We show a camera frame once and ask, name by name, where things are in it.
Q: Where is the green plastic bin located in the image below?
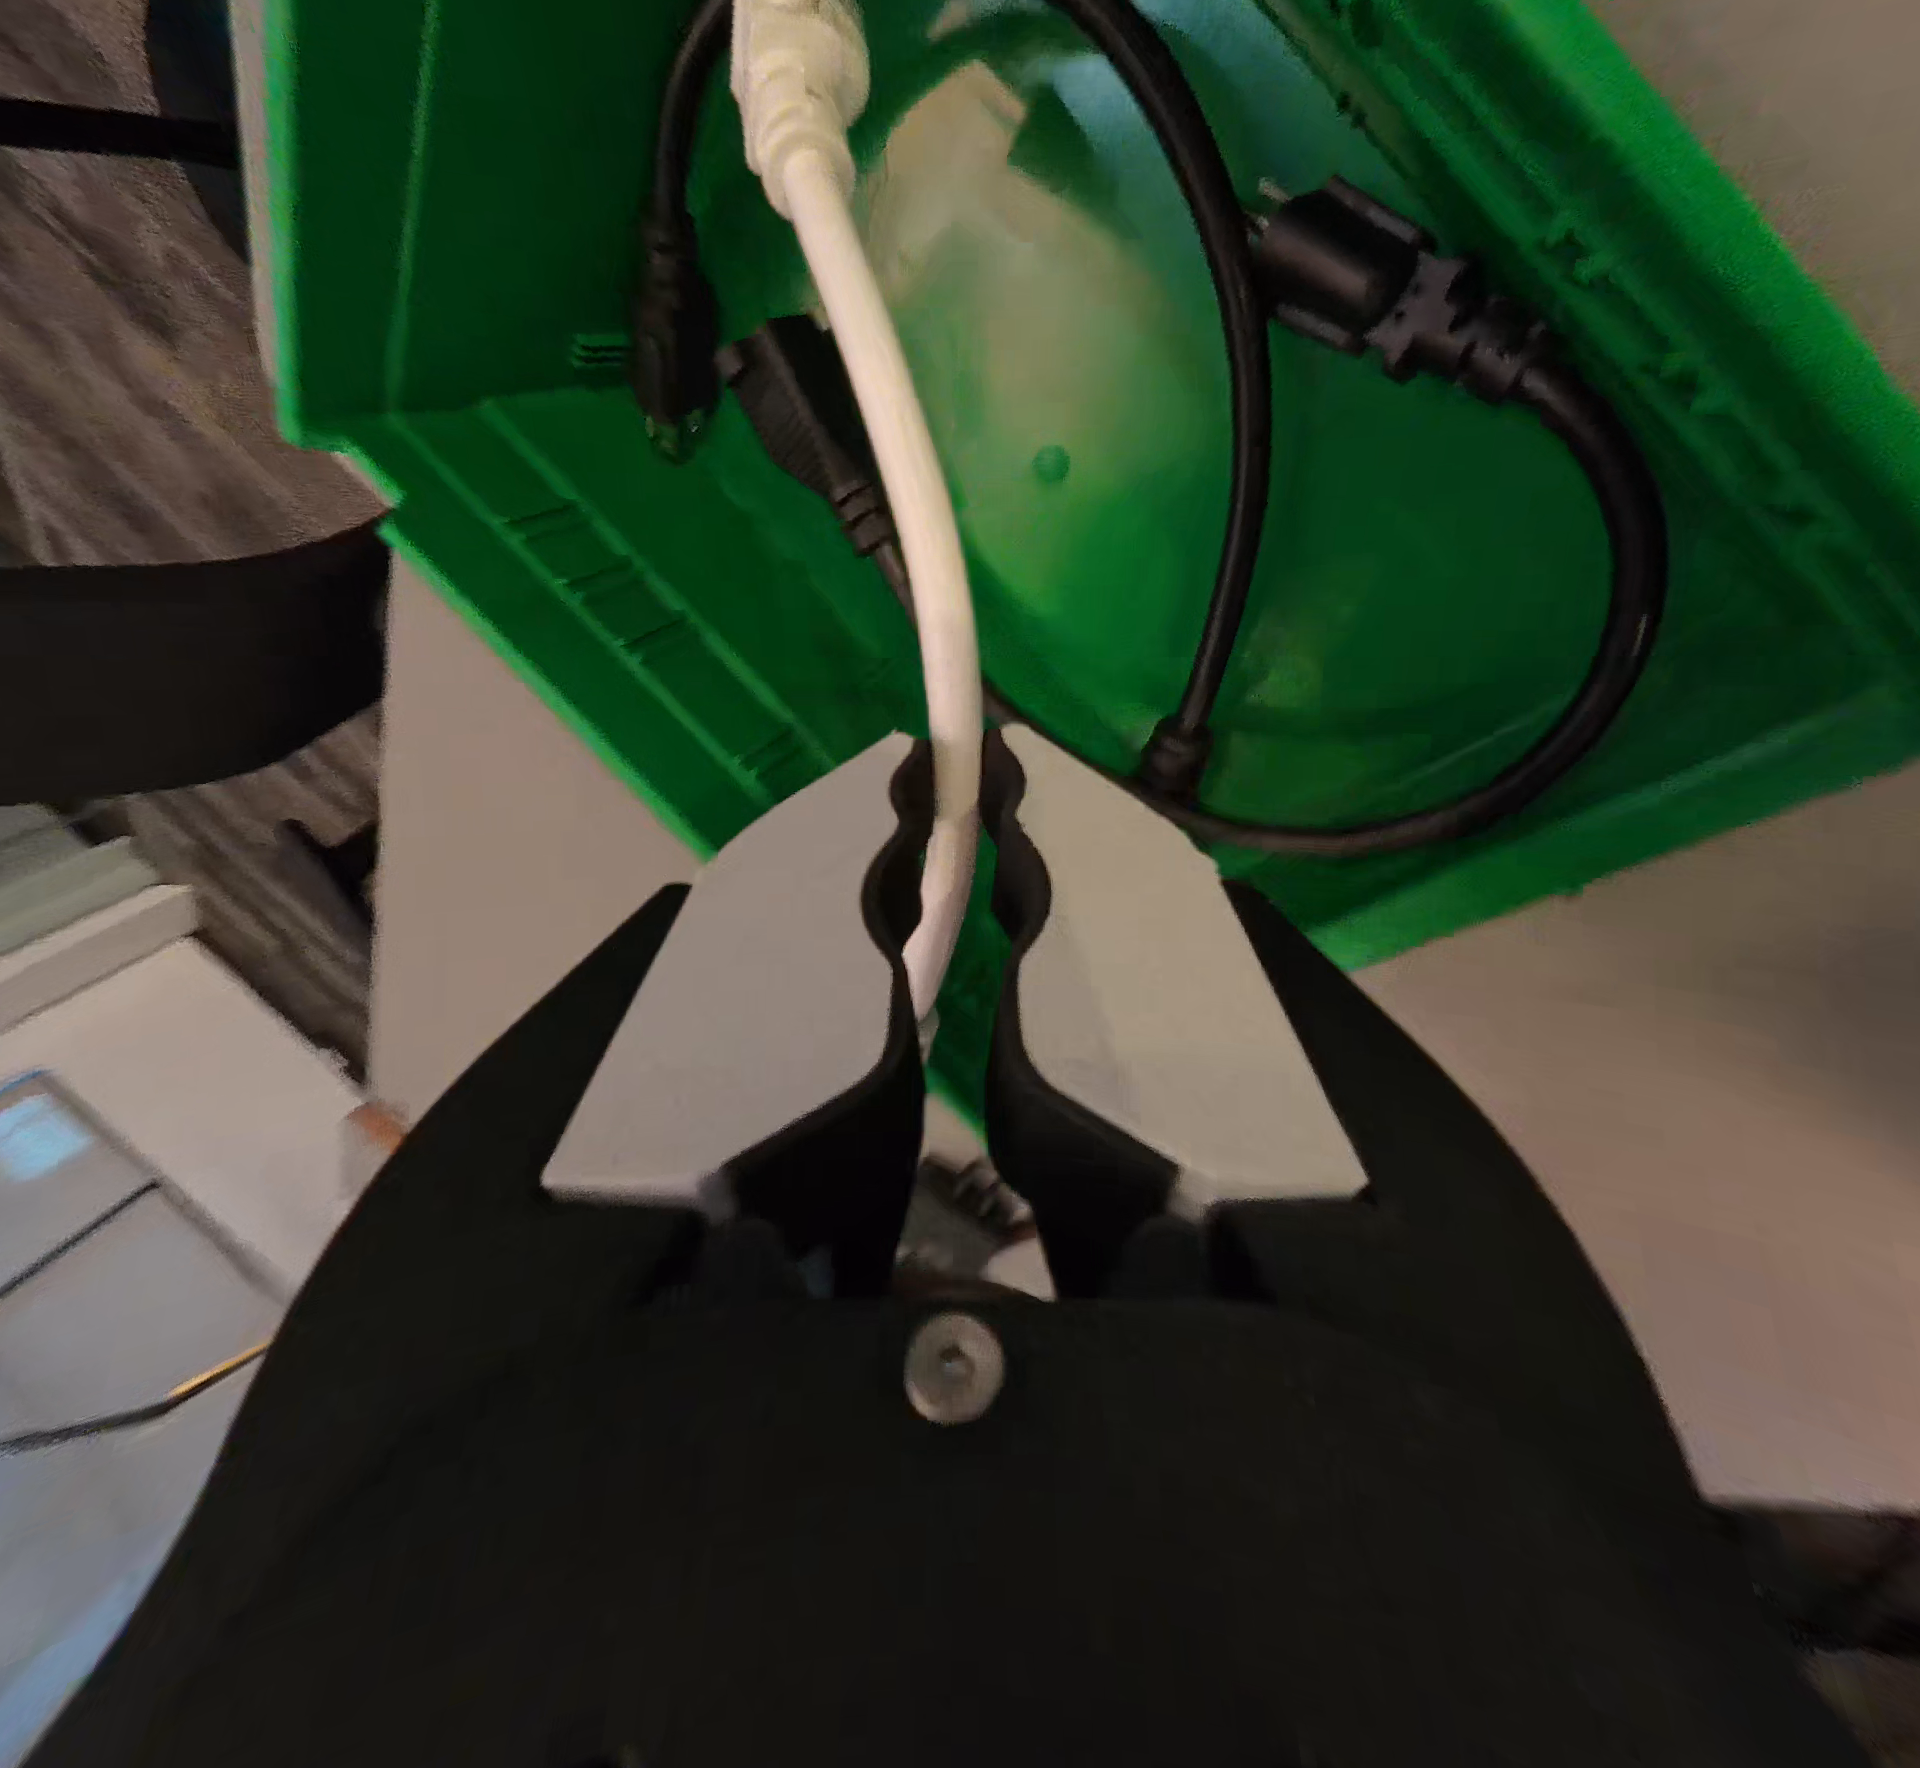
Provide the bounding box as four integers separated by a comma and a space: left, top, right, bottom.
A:
259, 0, 1920, 1117

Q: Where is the thick black power cord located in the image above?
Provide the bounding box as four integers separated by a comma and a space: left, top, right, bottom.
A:
719, 180, 1670, 854

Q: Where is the white power cord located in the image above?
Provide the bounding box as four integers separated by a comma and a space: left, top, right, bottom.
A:
729, 0, 994, 1051

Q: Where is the thin black power cord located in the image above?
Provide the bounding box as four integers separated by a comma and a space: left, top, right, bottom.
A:
629, 0, 1277, 800

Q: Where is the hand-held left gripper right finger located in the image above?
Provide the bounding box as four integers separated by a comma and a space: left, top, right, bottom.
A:
983, 725, 1370, 1302

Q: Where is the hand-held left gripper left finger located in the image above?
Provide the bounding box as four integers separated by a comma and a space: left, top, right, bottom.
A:
541, 735, 930, 1302

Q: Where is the black chair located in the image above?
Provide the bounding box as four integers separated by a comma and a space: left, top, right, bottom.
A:
0, 0, 395, 811

